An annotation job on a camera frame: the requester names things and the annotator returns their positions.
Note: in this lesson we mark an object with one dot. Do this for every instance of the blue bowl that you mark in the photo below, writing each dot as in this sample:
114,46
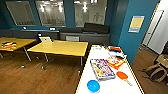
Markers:
93,86

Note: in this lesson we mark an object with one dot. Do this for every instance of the open white laptop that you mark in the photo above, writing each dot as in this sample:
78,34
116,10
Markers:
45,39

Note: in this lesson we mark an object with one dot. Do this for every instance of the white bowl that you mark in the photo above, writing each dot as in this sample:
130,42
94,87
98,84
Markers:
98,47

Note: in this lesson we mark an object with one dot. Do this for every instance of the dark grey sofa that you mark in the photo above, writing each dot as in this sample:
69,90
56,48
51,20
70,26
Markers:
93,33

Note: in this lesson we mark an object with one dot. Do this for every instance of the colourful board game box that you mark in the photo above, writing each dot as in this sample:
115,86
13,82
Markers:
102,69

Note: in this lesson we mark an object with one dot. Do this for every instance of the red ping pong paddle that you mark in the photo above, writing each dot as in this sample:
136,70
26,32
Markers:
115,49

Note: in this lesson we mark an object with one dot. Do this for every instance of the orange game box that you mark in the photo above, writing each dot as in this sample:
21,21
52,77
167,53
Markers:
115,62

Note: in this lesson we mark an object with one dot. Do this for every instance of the white table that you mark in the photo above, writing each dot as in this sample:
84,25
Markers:
110,83

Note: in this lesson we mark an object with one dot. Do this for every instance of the long dark bench sofa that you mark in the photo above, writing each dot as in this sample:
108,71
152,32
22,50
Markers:
20,34

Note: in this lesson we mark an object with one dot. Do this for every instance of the long wooden desk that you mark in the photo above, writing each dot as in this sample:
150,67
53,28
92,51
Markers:
16,42

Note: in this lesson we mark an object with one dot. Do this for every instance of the white hallway door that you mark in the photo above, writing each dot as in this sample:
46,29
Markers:
156,30

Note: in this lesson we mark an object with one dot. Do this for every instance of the small orange black box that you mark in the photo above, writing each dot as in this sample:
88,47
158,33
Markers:
8,44

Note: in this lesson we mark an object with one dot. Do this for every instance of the tan woven basket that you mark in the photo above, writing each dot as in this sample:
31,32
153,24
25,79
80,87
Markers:
163,60

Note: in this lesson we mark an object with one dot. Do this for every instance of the yellow wall notice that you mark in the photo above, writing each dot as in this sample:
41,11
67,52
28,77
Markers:
136,24

